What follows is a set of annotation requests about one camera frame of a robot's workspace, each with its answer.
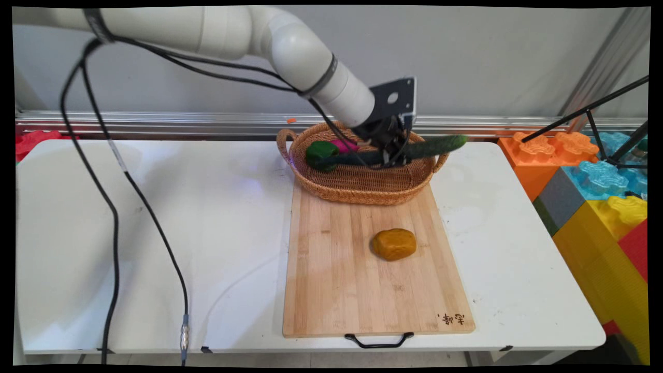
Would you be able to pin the big orange building block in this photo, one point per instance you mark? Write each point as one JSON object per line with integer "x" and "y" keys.
{"x": 533, "y": 160}

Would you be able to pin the slanted aluminium post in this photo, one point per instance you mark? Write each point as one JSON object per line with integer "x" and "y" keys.
{"x": 606, "y": 57}

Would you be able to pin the big light blue block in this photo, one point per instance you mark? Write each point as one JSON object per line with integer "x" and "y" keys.
{"x": 634, "y": 176}
{"x": 598, "y": 178}

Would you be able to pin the red foam block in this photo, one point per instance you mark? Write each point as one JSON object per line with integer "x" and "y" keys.
{"x": 36, "y": 140}

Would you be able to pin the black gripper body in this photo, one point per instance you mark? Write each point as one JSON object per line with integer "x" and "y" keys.
{"x": 383, "y": 135}

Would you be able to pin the orange-brown toy potato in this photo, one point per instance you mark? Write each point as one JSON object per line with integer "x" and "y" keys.
{"x": 394, "y": 244}

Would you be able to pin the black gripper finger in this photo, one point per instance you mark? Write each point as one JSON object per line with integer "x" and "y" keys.
{"x": 404, "y": 154}
{"x": 388, "y": 158}

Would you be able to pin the bamboo cutting board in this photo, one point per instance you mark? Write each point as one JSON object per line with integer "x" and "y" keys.
{"x": 357, "y": 295}

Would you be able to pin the big yellow building block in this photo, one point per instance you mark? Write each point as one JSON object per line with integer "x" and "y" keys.
{"x": 601, "y": 264}

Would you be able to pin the woven wicker basket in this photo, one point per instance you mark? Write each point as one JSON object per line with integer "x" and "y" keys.
{"x": 362, "y": 186}

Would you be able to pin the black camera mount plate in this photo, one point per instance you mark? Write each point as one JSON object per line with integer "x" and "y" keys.
{"x": 394, "y": 98}

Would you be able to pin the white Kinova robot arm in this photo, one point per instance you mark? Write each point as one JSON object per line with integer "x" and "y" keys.
{"x": 233, "y": 33}

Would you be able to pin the green toy bell pepper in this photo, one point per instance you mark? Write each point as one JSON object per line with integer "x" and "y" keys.
{"x": 321, "y": 153}

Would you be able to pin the purple toy sweet potato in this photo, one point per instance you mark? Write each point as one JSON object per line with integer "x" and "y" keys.
{"x": 346, "y": 146}

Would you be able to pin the big red building block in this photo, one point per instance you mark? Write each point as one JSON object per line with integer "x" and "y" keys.
{"x": 636, "y": 248}

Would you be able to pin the black tripod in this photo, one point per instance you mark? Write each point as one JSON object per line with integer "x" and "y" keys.
{"x": 595, "y": 106}

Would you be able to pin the green toy cucumber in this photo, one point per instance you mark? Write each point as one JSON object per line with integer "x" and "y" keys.
{"x": 440, "y": 145}

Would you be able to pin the horizontal aluminium rail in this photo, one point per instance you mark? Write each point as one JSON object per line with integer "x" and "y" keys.
{"x": 155, "y": 123}

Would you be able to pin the big grey building block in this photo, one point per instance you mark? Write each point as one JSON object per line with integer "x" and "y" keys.
{"x": 559, "y": 199}

